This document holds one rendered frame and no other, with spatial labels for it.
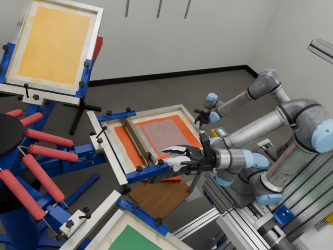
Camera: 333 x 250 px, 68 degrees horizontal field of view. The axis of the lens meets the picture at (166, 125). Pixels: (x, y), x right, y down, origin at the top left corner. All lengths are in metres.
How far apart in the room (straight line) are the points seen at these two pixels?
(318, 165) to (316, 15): 3.85
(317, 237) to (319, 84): 3.60
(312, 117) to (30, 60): 1.88
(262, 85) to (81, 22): 1.50
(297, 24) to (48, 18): 4.06
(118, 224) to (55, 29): 1.55
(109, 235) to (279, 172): 0.93
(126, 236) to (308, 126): 1.06
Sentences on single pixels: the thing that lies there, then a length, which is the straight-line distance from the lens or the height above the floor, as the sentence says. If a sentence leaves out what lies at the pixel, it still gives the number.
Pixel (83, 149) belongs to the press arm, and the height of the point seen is 1.04.
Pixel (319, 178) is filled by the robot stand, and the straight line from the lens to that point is 1.40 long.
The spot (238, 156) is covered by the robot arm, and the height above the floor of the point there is 1.69.
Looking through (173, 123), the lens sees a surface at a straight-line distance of 2.14.
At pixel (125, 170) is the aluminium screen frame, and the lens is 1.68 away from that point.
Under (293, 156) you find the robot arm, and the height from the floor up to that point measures 1.70.
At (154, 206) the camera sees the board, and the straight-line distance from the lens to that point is 2.70.
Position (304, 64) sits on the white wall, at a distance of 5.06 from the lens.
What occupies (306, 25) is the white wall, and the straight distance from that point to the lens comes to 5.07.
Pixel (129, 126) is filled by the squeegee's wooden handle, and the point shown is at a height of 1.04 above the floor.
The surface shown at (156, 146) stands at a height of 0.96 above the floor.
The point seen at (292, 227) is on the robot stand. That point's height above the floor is 1.20.
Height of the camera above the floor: 2.35
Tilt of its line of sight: 42 degrees down
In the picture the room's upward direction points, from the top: 18 degrees clockwise
